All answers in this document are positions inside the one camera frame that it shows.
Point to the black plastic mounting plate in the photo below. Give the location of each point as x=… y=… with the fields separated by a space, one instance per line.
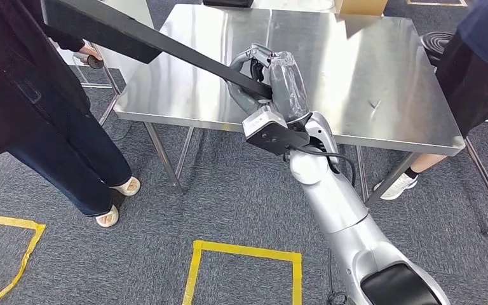
x=122 y=29

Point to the black round stool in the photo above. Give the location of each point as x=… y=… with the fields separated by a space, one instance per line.
x=433 y=46

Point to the person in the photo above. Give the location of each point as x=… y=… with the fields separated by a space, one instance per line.
x=479 y=71
x=25 y=105

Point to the small black round object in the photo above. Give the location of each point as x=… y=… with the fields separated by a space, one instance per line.
x=96 y=63

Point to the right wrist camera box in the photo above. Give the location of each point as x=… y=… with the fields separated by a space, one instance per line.
x=269 y=134

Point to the stainless steel workbench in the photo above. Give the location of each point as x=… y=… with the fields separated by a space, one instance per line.
x=353 y=63

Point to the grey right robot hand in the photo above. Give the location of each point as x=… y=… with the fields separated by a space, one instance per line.
x=286 y=88

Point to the brown cardboard box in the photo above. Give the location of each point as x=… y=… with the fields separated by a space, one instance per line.
x=359 y=6

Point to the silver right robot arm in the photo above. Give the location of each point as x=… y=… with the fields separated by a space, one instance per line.
x=341 y=219

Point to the person's hand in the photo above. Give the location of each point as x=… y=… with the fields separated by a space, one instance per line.
x=88 y=52

